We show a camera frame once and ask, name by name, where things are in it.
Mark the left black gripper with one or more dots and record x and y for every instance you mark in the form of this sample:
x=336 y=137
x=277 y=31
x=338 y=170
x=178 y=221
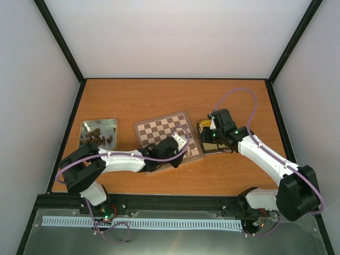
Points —
x=176 y=163

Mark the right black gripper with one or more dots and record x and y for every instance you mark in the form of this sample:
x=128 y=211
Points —
x=206 y=138

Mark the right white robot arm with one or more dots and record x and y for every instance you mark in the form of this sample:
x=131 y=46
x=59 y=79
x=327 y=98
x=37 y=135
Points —
x=297 y=190

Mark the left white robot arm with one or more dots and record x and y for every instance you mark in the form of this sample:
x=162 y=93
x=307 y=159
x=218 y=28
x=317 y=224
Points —
x=79 y=171

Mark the wooden chess board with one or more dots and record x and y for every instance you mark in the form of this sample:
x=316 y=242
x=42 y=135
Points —
x=156 y=129

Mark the dark chess pieces pile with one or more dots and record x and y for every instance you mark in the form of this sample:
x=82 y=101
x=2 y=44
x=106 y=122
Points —
x=96 y=137

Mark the left controller board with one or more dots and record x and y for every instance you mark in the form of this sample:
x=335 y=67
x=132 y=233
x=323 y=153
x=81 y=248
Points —
x=106 y=215

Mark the gold metal tin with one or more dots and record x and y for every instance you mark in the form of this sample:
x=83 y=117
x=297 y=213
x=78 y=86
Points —
x=210 y=143

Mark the silver metal tin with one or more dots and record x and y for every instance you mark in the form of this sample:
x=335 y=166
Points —
x=102 y=132

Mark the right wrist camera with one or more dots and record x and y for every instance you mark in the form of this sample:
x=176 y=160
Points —
x=212 y=125

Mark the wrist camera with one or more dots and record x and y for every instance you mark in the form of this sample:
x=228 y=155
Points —
x=181 y=141
x=212 y=125

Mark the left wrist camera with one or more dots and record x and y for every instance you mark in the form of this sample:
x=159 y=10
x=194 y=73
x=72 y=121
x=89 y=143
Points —
x=181 y=141

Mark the light blue cable duct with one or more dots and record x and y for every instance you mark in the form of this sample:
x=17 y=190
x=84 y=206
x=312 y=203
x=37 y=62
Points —
x=145 y=223

